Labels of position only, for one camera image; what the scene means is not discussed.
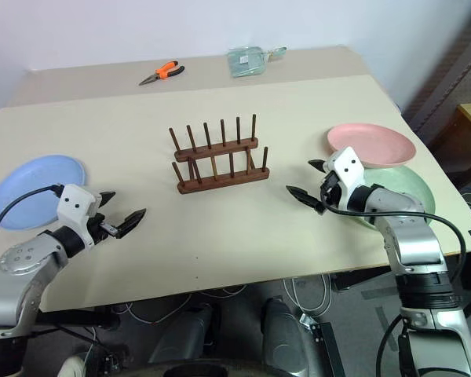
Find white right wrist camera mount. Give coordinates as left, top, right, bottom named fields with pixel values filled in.
left=326, top=146, right=368, bottom=210

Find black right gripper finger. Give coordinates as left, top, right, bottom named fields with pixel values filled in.
left=285, top=185, right=325, bottom=215
left=307, top=158, right=332, bottom=174

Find dark rounded shape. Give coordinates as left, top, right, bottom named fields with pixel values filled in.
left=146, top=303, right=215, bottom=364
left=260, top=297, right=313, bottom=372

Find small green keyring tag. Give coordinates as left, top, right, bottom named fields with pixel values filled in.
left=265, top=45, right=289, bottom=63

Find black table frame bar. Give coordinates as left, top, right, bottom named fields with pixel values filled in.
left=34, top=306, right=121, bottom=330

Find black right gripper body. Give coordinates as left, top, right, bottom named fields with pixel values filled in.
left=317, top=170, right=345, bottom=216

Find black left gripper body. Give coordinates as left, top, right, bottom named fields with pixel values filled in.
left=86, top=211, right=121, bottom=248

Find wooden dish rack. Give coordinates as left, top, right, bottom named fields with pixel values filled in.
left=168, top=113, right=272, bottom=195

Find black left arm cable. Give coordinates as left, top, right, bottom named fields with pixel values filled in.
left=0, top=184, right=64, bottom=262

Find green packaged pouch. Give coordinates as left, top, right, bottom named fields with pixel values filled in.
left=226, top=46, right=268, bottom=80

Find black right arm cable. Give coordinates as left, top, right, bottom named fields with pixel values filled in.
left=323, top=196, right=467, bottom=286

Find pink plate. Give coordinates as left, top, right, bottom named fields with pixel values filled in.
left=326, top=123, right=418, bottom=168

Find dark round base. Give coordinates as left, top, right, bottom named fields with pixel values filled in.
left=155, top=353, right=268, bottom=377

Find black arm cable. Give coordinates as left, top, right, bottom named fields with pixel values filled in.
left=323, top=196, right=467, bottom=286
left=0, top=184, right=64, bottom=262

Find green plate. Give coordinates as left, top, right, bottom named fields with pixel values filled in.
left=347, top=163, right=436, bottom=229

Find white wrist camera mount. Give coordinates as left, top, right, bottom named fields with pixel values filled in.
left=326, top=146, right=368, bottom=210
left=56, top=184, right=104, bottom=251

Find white floor cable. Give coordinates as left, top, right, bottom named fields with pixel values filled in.
left=281, top=273, right=335, bottom=316
left=113, top=284, right=249, bottom=328

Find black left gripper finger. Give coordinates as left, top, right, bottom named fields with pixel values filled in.
left=115, top=207, right=148, bottom=240
left=98, top=190, right=118, bottom=210

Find black metal bracket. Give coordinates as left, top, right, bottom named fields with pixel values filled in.
left=316, top=320, right=347, bottom=377

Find orange handled pliers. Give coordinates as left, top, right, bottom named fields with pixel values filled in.
left=137, top=60, right=187, bottom=87

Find white shoe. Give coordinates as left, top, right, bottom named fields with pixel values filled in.
left=57, top=353, right=89, bottom=377

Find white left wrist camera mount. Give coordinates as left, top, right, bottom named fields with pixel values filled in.
left=56, top=184, right=104, bottom=251

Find blue plate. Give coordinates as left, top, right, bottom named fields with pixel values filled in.
left=0, top=154, right=91, bottom=232

